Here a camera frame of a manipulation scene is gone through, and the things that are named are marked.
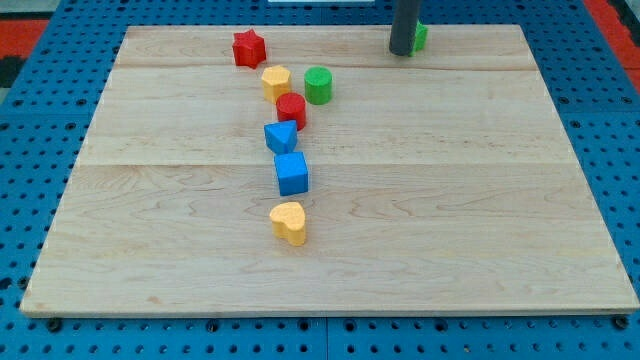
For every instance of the light wooden board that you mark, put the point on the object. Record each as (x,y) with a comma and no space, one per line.
(442,184)

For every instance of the yellow hexagon block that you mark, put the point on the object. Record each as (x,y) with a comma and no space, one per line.
(276,81)

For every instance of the green cylinder block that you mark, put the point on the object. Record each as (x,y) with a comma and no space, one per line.
(318,82)

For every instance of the blue cube block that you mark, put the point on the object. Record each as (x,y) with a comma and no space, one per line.
(292,173)

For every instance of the blue triangle block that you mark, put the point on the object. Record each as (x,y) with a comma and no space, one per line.
(281,137)

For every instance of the red star block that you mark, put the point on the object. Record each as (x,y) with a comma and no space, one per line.
(249,49)

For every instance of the green star block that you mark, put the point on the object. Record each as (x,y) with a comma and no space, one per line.
(420,39)

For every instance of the red cylinder block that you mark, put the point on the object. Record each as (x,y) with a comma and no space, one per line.
(292,106)

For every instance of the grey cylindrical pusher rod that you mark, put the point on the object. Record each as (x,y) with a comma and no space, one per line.
(403,28)

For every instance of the yellow heart block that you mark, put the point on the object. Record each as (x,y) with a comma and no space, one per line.
(288,222)

